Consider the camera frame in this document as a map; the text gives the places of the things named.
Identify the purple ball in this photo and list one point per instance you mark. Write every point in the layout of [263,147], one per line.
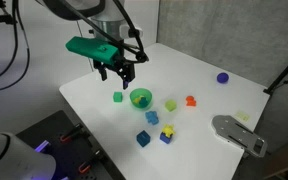
[222,78]

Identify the pale yellow flat piece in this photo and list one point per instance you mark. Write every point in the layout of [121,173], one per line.
[242,116]

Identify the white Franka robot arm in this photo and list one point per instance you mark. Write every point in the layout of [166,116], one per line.
[17,156]

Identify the royal blue cube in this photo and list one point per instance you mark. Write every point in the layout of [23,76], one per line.
[165,139]

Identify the lime green cube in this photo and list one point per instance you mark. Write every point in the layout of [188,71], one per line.
[170,105]

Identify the green wrist camera housing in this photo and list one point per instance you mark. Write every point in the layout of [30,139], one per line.
[87,46]

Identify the dark teal blue cube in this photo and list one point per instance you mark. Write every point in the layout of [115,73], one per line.
[143,138]

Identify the teal toy block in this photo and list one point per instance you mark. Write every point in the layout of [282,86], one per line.
[143,102]

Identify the glowing violet light strip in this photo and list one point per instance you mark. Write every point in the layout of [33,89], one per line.
[42,146]

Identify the orange black clamp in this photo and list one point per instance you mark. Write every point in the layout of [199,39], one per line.
[69,135]
[87,164]

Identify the light blue cube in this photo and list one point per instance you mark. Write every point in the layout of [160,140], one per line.
[152,117]

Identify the orange toy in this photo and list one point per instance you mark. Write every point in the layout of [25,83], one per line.
[190,101]

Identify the green translucent bowl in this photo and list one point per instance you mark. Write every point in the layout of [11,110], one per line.
[135,95]

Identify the black tripod pole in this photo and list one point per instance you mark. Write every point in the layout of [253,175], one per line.
[284,75]

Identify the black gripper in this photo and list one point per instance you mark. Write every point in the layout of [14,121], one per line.
[125,68]

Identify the grey metal plate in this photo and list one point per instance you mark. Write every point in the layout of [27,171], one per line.
[227,128]

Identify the brown wooden shelf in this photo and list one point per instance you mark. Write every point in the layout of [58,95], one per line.
[284,163]

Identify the small yellow toy block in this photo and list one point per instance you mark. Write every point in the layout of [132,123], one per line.
[137,100]

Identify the black perforated base board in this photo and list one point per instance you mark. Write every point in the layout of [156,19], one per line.
[64,156]

